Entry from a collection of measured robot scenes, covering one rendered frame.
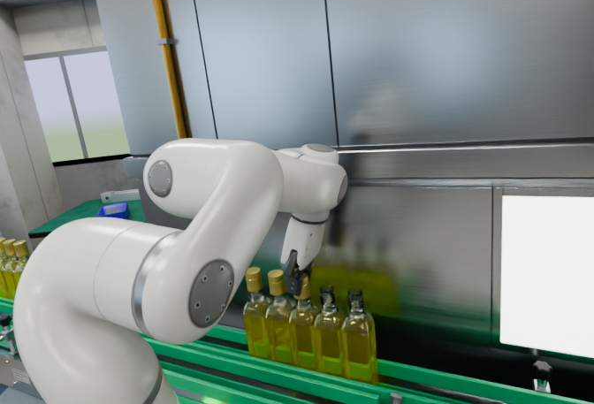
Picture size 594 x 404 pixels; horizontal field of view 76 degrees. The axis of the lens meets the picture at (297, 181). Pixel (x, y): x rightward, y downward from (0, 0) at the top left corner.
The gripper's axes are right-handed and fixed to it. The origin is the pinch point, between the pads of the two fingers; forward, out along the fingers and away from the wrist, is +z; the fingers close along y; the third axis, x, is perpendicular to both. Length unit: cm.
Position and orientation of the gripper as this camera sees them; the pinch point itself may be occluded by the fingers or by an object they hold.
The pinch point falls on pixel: (299, 280)
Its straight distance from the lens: 81.8
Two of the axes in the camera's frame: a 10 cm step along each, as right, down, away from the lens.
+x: 8.9, 2.6, -3.6
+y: -4.3, 2.7, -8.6
